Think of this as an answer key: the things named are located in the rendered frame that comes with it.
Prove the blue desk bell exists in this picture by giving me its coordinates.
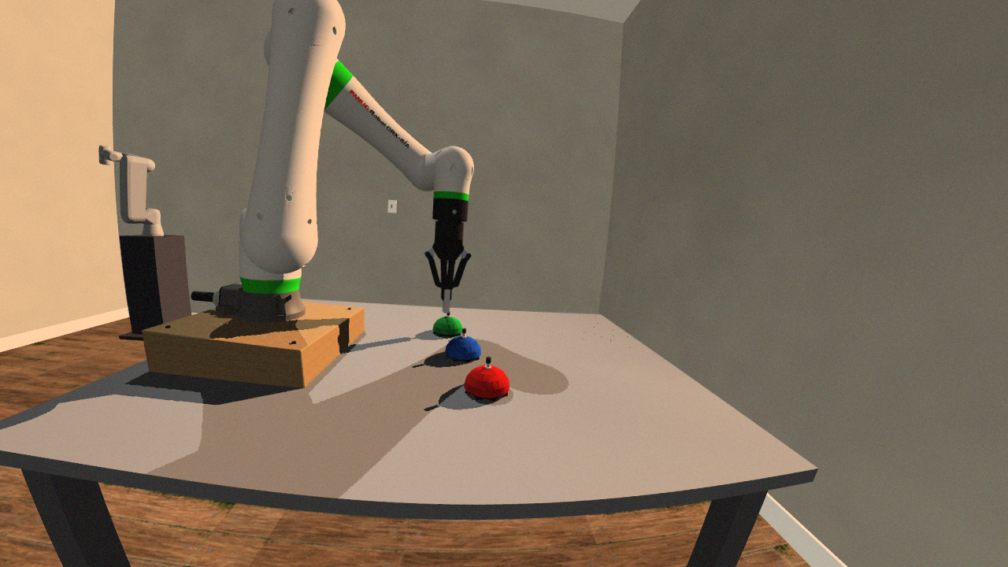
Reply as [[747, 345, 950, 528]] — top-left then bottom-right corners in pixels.
[[445, 328, 481, 363]]

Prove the red dome bell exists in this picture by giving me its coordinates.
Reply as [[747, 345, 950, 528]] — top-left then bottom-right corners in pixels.
[[464, 357, 510, 402]]

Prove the green dome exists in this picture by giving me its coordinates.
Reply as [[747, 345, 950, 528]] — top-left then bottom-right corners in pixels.
[[433, 313, 462, 337]]

